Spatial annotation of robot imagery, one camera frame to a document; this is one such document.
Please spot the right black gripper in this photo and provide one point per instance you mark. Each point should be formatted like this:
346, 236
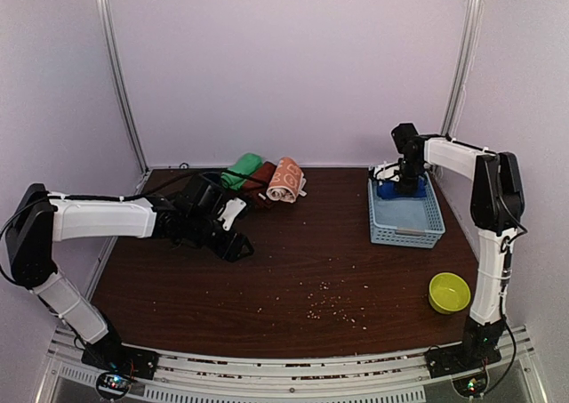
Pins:
412, 188

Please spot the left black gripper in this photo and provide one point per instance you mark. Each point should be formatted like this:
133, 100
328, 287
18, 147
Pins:
229, 248

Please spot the blue towel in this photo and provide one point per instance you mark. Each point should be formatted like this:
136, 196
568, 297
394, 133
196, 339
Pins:
387, 190

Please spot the light blue plastic basket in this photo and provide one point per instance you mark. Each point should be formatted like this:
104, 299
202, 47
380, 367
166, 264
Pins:
407, 222

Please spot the orange patterned towel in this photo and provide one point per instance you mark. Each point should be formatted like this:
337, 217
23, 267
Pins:
287, 182

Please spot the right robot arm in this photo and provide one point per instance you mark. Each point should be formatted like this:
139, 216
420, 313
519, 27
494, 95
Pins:
496, 206

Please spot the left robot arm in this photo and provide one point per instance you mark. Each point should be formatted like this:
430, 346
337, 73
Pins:
202, 214

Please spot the brown rolled towel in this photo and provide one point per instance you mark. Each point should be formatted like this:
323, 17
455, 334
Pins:
254, 190

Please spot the dark blue mug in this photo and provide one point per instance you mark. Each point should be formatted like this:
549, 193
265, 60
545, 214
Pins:
213, 178

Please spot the green rolled towel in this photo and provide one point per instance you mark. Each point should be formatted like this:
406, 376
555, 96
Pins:
235, 176

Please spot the yellow-green bowl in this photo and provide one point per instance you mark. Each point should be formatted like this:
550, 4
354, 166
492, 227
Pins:
448, 293

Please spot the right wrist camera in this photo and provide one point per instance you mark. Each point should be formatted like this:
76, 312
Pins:
384, 172

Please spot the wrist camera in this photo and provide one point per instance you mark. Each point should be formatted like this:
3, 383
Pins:
384, 172
230, 212

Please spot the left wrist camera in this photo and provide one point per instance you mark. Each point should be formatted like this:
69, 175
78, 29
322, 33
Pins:
230, 212

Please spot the right aluminium frame post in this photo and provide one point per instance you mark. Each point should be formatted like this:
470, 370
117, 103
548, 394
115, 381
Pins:
465, 59

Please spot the aluminium frame post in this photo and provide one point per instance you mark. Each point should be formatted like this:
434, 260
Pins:
465, 59
104, 8

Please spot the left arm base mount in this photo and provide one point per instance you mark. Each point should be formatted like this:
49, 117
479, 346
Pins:
117, 378

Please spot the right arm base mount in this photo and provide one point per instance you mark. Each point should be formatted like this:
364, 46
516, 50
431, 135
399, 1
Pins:
471, 378

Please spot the front aluminium rail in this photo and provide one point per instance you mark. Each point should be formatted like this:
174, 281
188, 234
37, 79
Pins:
400, 376

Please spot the left aluminium frame post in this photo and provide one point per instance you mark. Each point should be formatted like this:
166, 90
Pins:
104, 8

